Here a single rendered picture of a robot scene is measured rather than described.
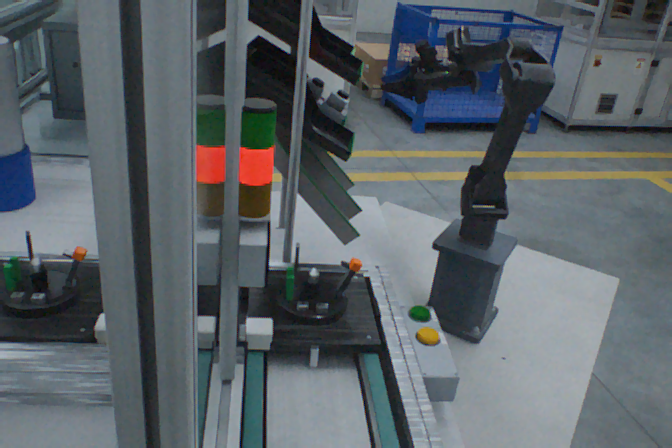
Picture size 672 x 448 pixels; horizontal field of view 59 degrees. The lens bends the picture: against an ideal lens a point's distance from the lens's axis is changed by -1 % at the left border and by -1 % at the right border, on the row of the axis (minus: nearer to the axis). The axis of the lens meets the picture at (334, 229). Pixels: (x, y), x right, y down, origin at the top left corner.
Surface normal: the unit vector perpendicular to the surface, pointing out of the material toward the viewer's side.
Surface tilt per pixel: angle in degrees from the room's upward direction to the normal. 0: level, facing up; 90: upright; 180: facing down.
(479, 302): 90
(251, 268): 90
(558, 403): 0
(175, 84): 90
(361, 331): 0
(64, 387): 90
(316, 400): 0
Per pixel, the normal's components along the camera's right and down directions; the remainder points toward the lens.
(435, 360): 0.11, -0.88
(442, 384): 0.09, 0.47
